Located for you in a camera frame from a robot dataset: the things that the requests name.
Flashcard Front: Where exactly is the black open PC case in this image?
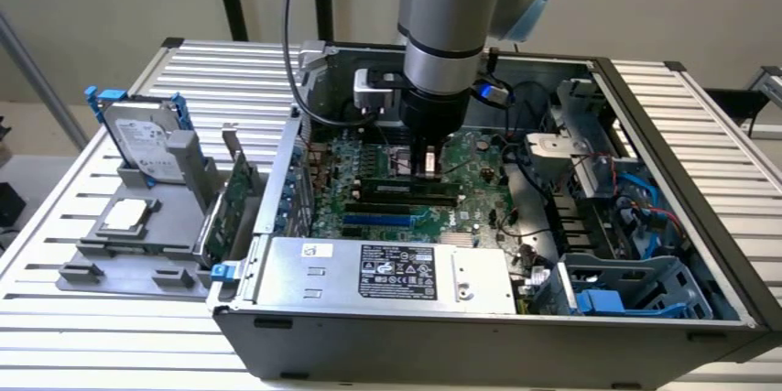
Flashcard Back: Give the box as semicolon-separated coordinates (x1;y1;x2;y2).
205;39;772;384

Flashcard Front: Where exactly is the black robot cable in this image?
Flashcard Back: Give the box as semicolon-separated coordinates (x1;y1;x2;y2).
281;0;377;128

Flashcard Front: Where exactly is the green motherboard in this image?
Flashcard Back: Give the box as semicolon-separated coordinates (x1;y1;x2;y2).
303;127;521;251

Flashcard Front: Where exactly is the grey parts rack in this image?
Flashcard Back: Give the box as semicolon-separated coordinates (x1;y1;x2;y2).
56;129;246;304

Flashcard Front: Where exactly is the blue disk wire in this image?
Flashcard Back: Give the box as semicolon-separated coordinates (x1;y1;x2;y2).
613;169;664;257

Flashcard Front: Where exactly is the red disk wire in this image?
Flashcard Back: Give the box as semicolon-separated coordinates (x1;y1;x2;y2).
633;207;680;233

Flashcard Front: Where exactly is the silver power supply unit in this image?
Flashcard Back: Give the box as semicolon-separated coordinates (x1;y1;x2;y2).
250;236;521;318

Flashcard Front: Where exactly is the black RAM slot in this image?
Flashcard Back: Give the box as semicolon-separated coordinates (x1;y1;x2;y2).
355;192;460;208

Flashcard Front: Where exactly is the grey metal pole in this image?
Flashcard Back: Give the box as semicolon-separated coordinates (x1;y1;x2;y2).
0;9;88;150

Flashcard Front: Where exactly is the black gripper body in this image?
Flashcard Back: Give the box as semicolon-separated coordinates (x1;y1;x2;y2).
399;87;471;141

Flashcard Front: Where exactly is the black expansion slot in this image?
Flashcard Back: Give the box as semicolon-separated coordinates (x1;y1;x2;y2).
343;201;412;216

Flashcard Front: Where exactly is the green graphics card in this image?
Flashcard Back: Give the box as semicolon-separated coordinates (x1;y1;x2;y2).
193;121;270;269

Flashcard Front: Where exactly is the green RAM stick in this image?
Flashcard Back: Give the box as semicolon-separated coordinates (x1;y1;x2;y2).
357;179;460;197

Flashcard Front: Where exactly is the silver hard disk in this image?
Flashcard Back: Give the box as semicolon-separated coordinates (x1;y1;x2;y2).
100;98;185;183

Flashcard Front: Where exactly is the blue case latch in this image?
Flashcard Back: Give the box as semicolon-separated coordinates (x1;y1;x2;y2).
209;260;238;283

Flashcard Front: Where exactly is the black box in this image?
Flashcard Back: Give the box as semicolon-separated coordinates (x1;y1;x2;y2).
0;181;29;228

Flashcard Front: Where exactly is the CPU socket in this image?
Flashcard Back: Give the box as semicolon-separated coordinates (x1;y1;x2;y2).
379;142;424;178

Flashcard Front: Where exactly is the blue disk caddy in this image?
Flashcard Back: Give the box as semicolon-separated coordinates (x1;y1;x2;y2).
82;85;196;184

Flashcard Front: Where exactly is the silver CPU chip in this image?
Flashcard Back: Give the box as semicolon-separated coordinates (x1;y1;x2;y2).
98;197;161;233

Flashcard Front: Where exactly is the grey disk bay cage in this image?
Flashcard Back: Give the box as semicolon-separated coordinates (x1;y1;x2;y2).
551;251;715;320

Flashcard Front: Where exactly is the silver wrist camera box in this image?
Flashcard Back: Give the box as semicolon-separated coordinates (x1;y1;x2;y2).
352;67;409;115

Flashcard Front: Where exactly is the aluminium frame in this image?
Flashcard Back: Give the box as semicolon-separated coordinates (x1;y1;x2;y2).
739;64;782;136

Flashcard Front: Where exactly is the blue expansion slot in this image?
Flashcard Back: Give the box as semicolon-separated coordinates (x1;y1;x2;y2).
340;212;413;229

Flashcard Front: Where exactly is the metal drive bay frame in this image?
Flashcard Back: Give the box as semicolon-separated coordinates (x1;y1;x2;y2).
545;78;644;202

